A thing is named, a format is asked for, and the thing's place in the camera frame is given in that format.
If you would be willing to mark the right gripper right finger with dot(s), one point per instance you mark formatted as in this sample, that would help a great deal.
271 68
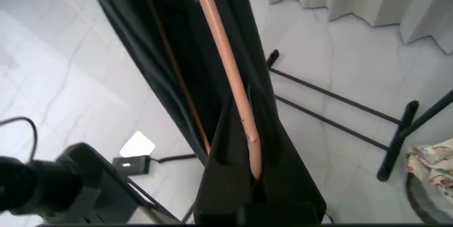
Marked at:
290 191

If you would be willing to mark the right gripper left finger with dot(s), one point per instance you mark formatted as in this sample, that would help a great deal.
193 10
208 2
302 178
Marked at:
223 184

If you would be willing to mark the pink clothes hanger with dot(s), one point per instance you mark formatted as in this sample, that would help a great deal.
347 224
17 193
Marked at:
226 61

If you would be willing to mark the dark grey long-sleeved shirt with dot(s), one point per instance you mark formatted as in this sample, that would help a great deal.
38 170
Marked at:
191 61

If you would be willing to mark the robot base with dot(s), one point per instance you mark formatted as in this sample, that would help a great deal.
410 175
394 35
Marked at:
106 191

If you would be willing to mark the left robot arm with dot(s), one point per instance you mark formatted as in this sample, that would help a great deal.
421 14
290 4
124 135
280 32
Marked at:
35 184

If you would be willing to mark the black clothes rack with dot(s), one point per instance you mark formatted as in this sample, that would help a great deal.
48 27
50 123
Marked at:
396 142

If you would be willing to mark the white laundry basket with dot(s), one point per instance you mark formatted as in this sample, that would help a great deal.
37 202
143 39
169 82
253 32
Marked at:
415 202

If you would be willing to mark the black power adapter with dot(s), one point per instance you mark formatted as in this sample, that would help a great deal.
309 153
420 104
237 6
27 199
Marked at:
131 165

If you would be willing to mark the cream printed garment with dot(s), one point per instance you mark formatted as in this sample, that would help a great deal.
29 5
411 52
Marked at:
431 163

